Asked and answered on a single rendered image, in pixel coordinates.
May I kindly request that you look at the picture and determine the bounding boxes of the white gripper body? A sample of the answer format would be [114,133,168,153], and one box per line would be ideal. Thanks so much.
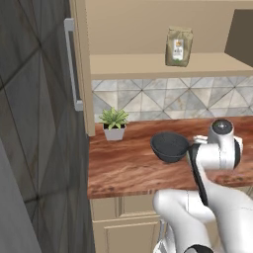
[193,134,210,145]

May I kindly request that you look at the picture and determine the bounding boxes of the black mixing bowl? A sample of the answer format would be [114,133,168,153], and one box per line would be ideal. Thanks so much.
[149,130,191,164]

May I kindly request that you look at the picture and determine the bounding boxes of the dark grey patterned fridge door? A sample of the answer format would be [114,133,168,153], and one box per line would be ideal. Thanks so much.
[0,0,97,253]

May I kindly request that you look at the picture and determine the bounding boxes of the green plant in white pot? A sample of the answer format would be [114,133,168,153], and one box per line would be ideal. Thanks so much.
[98,106,130,142]

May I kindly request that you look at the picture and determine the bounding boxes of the beige drawer front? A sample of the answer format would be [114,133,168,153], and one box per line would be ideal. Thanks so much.
[90,193,160,220]

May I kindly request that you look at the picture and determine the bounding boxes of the tan paper bag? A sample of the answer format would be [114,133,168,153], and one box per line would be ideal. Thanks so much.
[164,26,195,68]

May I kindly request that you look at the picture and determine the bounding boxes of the beige cupboard door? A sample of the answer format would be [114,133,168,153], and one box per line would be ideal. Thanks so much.
[91,215,165,253]

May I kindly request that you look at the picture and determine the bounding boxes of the beige tall side panel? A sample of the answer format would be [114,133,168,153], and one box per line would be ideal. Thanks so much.
[68,0,97,137]

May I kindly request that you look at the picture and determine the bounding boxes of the beige wall shelf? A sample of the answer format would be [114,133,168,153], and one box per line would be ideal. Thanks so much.
[89,51,253,81]

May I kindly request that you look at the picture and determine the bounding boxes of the brown wall cupboard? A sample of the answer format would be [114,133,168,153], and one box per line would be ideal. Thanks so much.
[223,8,253,69]

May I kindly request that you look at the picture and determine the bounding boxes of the silver fridge door handle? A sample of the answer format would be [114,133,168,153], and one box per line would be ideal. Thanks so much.
[63,17,84,113]

